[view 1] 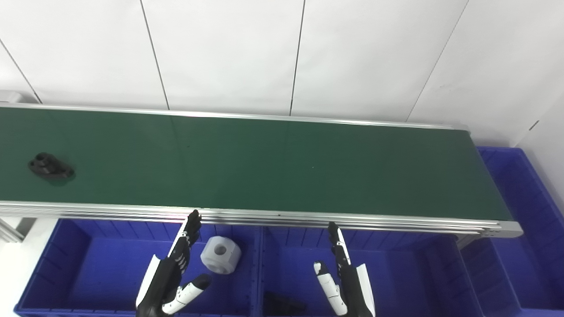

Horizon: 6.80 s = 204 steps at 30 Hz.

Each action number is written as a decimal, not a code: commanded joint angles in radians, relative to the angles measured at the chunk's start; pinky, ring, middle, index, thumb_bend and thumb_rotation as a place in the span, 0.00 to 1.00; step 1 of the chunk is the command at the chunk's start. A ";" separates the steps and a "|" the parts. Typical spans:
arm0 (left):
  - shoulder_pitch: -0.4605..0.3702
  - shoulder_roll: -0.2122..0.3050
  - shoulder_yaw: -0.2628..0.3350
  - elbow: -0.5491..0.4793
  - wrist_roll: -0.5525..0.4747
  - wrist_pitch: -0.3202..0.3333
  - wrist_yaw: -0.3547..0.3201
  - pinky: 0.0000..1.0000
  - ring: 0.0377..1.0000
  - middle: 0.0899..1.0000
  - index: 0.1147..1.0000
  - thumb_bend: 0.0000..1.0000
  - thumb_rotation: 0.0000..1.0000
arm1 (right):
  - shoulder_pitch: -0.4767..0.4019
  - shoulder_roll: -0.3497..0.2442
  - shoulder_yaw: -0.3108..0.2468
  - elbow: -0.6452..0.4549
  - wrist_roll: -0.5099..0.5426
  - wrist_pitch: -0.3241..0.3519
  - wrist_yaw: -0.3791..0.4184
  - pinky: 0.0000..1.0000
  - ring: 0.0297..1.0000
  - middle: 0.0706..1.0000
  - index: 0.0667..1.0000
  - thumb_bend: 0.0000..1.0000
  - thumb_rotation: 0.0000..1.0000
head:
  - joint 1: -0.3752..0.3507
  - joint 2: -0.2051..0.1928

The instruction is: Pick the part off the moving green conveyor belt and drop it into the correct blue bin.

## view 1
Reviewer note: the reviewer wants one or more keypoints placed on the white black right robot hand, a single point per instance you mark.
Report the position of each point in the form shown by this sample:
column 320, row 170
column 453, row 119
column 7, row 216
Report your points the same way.
column 350, row 286

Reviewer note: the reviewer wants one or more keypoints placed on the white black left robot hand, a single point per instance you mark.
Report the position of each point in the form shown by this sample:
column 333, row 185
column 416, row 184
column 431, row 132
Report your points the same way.
column 165, row 277

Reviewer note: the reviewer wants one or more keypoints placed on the black flanged machine part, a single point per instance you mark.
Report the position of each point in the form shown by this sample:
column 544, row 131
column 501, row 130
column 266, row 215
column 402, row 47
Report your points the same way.
column 48, row 166

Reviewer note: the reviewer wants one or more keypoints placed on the blue plastic bin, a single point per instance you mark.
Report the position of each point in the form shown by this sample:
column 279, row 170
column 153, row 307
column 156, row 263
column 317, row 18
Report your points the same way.
column 396, row 277
column 105, row 273
column 524, row 229

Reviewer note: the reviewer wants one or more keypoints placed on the white cylindrical plastic part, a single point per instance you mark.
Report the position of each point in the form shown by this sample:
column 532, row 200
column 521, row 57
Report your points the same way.
column 222, row 257

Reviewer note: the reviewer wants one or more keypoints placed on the black part in bin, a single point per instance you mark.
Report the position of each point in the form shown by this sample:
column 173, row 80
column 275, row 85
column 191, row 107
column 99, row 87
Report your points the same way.
column 282, row 304

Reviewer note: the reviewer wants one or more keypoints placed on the aluminium conveyor leg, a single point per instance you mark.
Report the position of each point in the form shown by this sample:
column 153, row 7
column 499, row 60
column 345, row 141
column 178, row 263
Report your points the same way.
column 9, row 230

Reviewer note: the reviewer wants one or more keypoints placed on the grey conveyor end housing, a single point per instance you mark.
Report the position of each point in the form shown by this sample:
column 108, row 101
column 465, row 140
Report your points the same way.
column 9, row 96

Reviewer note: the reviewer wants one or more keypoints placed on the green conveyor belt with frame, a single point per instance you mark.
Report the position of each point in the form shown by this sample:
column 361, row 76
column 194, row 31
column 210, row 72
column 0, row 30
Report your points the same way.
column 264, row 167

